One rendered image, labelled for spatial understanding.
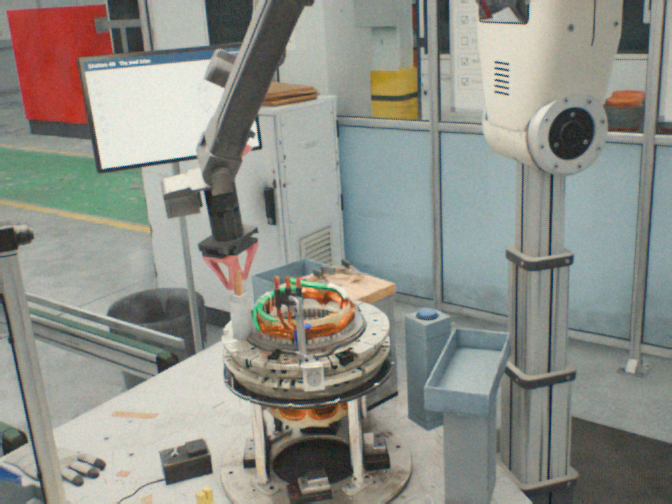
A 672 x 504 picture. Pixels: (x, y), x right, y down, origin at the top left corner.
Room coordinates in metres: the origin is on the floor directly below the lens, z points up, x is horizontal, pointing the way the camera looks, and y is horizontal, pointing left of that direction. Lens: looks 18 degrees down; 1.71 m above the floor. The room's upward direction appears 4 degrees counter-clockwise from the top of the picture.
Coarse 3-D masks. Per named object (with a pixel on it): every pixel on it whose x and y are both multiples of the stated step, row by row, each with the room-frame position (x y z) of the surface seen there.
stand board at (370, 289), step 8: (320, 280) 1.72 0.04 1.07; (328, 280) 1.71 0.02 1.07; (336, 280) 1.71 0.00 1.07; (344, 280) 1.71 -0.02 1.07; (360, 280) 1.70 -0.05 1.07; (368, 280) 1.70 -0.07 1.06; (376, 280) 1.69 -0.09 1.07; (384, 280) 1.69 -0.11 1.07; (344, 288) 1.66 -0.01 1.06; (352, 288) 1.65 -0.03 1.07; (360, 288) 1.65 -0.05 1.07; (368, 288) 1.65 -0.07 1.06; (376, 288) 1.64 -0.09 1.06; (384, 288) 1.64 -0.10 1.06; (392, 288) 1.66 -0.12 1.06; (352, 296) 1.60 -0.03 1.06; (360, 296) 1.60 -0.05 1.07; (368, 296) 1.61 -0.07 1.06; (376, 296) 1.63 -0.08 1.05; (384, 296) 1.64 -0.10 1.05
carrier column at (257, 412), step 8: (256, 408) 1.29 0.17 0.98; (256, 416) 1.29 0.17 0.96; (256, 424) 1.29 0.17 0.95; (264, 424) 1.30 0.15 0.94; (256, 432) 1.29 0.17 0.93; (264, 432) 1.30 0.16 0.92; (256, 440) 1.29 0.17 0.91; (264, 440) 1.30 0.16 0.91; (256, 448) 1.30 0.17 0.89; (264, 448) 1.30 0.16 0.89; (256, 456) 1.30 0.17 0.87; (264, 456) 1.29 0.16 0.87; (256, 464) 1.30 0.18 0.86; (264, 464) 1.29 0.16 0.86; (264, 472) 1.29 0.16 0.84; (264, 480) 1.29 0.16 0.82
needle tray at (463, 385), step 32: (448, 352) 1.34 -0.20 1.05; (480, 352) 1.37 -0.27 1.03; (448, 384) 1.25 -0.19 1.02; (480, 384) 1.25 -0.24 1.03; (448, 416) 1.24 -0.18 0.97; (480, 416) 1.14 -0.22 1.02; (448, 448) 1.24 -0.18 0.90; (480, 448) 1.22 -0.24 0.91; (448, 480) 1.24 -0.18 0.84; (480, 480) 1.22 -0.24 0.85
